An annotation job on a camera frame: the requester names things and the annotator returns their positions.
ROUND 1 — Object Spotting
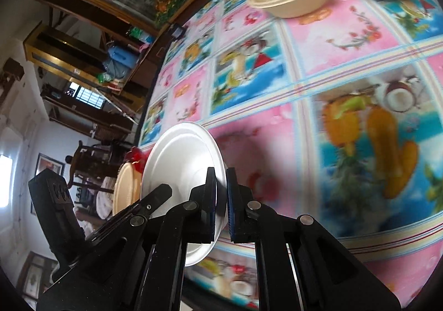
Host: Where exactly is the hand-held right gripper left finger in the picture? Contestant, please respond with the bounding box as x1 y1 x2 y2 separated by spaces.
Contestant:
36 167 217 311

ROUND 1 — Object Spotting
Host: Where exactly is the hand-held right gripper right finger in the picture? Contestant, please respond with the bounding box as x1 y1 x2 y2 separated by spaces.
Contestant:
226 167 402 311

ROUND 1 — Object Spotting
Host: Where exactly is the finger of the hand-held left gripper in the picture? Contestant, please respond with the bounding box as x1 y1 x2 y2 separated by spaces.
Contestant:
85 184 172 244

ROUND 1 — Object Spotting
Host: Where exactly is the large red plastic plate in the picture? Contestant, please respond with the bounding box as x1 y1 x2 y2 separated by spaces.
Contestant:
125 146 146 173

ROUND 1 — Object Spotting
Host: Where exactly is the white plate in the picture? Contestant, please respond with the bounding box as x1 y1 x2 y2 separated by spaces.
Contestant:
140 122 229 267

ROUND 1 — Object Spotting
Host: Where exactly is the dark wooden chair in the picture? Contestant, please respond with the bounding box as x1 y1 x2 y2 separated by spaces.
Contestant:
67 141 118 194

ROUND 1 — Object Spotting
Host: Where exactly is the barred window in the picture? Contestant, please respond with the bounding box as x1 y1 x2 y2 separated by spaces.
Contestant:
67 82 104 110

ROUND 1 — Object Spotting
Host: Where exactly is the brown wooden cabinet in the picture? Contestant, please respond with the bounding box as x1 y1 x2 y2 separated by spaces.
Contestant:
118 20 181 104

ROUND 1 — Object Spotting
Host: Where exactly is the grey-blue thermos flask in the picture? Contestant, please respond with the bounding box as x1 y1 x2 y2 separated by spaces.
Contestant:
104 62 130 80

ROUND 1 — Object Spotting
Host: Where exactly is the blue thermos flask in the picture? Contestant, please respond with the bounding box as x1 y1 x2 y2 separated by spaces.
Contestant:
107 46 135 67

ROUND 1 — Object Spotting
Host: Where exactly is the white and green packet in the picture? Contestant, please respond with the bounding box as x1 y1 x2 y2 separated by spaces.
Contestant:
130 28 154 43

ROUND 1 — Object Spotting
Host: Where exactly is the printed fruit tablecloth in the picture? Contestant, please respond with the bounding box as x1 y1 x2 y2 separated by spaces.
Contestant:
138 0 443 311

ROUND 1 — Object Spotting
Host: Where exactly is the framed wall picture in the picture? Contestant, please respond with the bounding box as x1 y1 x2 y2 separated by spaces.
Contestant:
30 153 65 216

